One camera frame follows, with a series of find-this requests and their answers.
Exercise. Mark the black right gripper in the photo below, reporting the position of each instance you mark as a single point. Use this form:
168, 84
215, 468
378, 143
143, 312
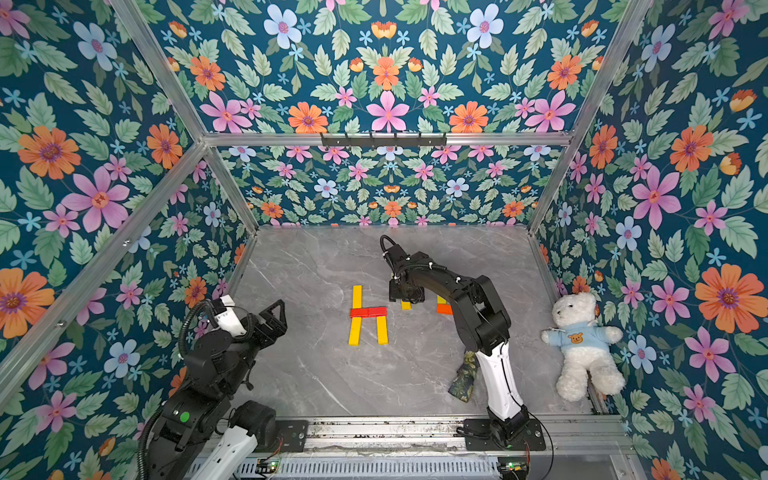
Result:
405, 287

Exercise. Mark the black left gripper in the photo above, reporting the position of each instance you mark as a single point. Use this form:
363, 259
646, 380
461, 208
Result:
276, 328

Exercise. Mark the small red block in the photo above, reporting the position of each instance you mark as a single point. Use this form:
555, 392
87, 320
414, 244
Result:
377, 311

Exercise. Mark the yellow block of h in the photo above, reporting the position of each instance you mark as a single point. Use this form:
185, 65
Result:
357, 297

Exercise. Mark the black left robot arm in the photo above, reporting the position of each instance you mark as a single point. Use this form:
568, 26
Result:
218, 343

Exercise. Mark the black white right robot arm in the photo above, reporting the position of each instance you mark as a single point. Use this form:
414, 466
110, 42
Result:
482, 324

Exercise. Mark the orange block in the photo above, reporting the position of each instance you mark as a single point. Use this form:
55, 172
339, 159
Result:
444, 309

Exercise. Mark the camouflage cloth pouch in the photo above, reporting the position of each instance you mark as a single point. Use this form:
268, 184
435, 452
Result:
462, 387

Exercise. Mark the white teddy bear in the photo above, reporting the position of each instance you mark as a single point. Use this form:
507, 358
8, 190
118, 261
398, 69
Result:
585, 347

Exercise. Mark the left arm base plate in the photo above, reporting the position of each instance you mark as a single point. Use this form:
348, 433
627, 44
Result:
289, 436

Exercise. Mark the black hook rail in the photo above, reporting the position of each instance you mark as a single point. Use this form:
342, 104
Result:
371, 140

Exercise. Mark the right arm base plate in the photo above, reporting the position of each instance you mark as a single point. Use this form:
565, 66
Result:
487, 435

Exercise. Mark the aluminium front rail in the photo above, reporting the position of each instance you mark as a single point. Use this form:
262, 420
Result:
578, 434

